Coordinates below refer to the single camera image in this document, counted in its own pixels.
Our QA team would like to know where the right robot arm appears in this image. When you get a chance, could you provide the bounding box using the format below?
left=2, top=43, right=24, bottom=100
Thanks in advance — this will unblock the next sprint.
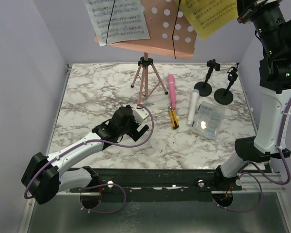
left=213, top=0, right=291, bottom=190

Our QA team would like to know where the clear plastic compartment box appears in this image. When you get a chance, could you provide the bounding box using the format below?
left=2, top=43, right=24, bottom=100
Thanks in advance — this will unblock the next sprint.
left=192, top=101, right=225, bottom=140

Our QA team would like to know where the white microphone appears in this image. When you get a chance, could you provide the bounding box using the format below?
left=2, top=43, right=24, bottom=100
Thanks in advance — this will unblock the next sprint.
left=187, top=89, right=200, bottom=126

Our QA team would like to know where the pink tripod music stand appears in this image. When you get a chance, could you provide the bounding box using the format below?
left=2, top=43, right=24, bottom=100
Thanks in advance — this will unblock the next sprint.
left=107, top=0, right=197, bottom=103

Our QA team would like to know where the yellow utility knife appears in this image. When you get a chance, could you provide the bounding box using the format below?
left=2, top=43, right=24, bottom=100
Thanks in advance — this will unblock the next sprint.
left=169, top=106, right=179, bottom=130

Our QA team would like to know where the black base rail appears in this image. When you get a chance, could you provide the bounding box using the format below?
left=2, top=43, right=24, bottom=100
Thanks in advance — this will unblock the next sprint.
left=40, top=166, right=274, bottom=203

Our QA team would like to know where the pink microphone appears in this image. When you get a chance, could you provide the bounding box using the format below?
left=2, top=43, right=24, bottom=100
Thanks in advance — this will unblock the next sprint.
left=167, top=74, right=177, bottom=110

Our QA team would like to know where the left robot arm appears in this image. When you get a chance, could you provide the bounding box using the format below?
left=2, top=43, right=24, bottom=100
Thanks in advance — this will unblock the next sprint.
left=21, top=104, right=154, bottom=204

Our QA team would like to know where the white sheet music page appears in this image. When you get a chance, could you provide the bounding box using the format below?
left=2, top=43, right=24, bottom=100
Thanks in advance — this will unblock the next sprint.
left=84, top=0, right=150, bottom=47

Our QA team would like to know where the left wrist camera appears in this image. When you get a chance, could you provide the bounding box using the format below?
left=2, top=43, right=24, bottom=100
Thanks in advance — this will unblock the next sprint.
left=133, top=105, right=149, bottom=125

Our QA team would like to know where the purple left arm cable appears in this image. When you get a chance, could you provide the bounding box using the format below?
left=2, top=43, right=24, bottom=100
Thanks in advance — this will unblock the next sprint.
left=23, top=104, right=155, bottom=215

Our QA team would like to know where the aluminium frame rail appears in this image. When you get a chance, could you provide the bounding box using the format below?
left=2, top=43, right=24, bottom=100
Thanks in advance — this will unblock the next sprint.
left=240, top=173, right=286, bottom=193

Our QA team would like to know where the yellow sheet music page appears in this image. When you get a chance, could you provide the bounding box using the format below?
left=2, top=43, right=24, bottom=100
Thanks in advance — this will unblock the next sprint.
left=175, top=0, right=238, bottom=40

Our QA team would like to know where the black microphone stand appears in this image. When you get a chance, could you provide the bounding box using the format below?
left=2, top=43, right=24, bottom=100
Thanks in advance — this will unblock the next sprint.
left=214, top=67, right=238, bottom=105
left=194, top=59, right=221, bottom=97

